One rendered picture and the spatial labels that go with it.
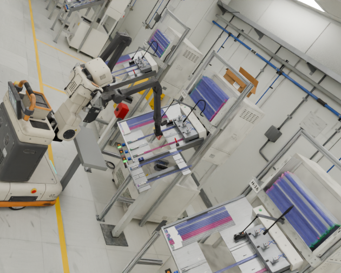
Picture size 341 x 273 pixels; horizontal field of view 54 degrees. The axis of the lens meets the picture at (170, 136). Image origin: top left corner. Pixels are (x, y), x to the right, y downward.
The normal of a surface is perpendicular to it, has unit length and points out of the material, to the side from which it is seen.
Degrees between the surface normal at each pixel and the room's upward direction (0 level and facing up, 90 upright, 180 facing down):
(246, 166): 90
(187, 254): 45
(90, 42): 90
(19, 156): 90
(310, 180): 90
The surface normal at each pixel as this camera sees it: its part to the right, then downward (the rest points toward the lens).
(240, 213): -0.13, -0.75
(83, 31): 0.35, 0.58
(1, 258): 0.56, -0.76
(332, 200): -0.75, -0.29
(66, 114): -0.56, -0.25
